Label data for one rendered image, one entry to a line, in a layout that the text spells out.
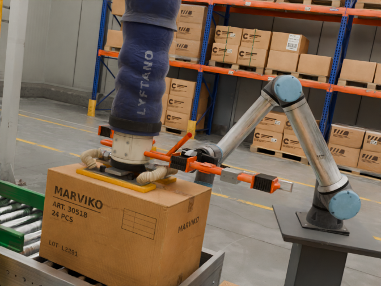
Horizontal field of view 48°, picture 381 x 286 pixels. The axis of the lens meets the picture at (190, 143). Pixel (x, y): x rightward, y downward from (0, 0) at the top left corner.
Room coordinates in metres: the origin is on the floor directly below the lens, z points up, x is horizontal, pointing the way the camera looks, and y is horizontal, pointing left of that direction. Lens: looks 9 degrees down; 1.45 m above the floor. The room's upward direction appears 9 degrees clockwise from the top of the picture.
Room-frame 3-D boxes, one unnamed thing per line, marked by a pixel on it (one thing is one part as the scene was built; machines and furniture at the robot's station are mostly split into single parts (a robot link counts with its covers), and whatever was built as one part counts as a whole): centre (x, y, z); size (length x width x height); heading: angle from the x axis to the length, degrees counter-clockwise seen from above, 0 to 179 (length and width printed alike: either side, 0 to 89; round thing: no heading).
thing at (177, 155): (1.74, 0.02, 1.08); 0.10 x 0.08 x 0.06; 157
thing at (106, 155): (1.84, 0.25, 1.01); 0.34 x 0.25 x 0.06; 67
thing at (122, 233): (1.83, 0.23, 0.75); 0.60 x 0.40 x 0.40; 65
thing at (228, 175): (1.66, -0.18, 1.07); 0.07 x 0.07 x 0.04; 67
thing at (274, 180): (1.60, -0.30, 1.07); 0.08 x 0.07 x 0.05; 67
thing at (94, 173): (1.75, 0.29, 0.97); 0.34 x 0.10 x 0.05; 67
